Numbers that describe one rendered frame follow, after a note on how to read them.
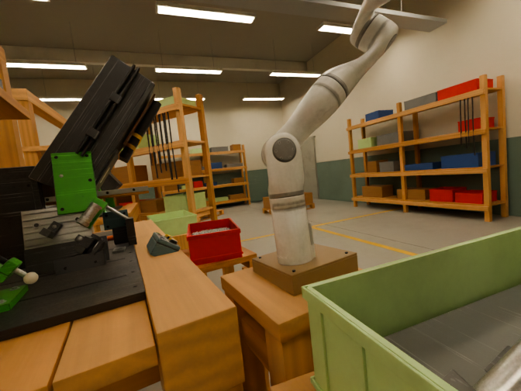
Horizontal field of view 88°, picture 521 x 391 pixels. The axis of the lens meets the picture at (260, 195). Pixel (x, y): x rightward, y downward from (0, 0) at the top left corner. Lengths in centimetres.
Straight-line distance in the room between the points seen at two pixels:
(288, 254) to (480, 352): 38
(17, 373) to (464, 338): 67
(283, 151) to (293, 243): 23
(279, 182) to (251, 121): 1028
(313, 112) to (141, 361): 64
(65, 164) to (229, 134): 959
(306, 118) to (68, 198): 80
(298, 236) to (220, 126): 992
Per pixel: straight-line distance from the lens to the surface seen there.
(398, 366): 31
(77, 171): 111
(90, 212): 103
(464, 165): 551
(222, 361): 57
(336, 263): 71
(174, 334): 51
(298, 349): 62
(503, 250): 74
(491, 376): 30
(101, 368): 53
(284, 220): 67
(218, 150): 975
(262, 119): 1111
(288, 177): 66
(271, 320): 58
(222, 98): 1079
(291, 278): 64
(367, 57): 82
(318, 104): 74
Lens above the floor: 114
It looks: 5 degrees down
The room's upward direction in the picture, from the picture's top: 6 degrees counter-clockwise
